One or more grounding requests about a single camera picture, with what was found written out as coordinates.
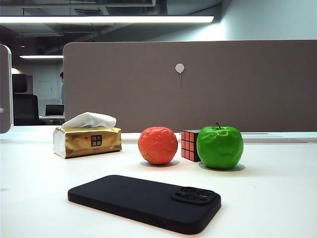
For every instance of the orange round fruit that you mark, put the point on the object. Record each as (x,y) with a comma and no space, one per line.
(158,146)

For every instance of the green apple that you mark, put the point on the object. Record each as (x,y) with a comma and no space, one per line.
(219,148)

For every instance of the Rubik's cube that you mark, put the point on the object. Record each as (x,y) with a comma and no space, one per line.
(188,146)

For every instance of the wide brown desk partition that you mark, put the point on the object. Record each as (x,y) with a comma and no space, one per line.
(148,99)

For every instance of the white tissue sheet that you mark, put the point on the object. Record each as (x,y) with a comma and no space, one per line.
(91,119)

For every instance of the gold tissue pack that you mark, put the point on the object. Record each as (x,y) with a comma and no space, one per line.
(79,143)

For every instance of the black smartphone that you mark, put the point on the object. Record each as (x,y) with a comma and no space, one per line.
(138,200)

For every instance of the person in blue shirt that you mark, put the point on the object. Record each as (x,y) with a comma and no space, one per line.
(62,91)

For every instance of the background laptop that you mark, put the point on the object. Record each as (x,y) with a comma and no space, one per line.
(54,109)

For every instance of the long ceiling light strip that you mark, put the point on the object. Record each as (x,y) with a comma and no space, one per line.
(111,19)

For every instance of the short ceiling light strip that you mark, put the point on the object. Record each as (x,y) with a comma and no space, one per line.
(42,56)

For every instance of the black office chair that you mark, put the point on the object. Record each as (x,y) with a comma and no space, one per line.
(24,109)

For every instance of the dark background cabinet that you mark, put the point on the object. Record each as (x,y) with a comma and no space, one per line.
(19,83)

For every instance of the narrow brown desk partition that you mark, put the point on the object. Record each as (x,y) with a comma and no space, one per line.
(5,94)

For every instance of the white wall hook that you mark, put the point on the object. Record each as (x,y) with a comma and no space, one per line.
(179,68)

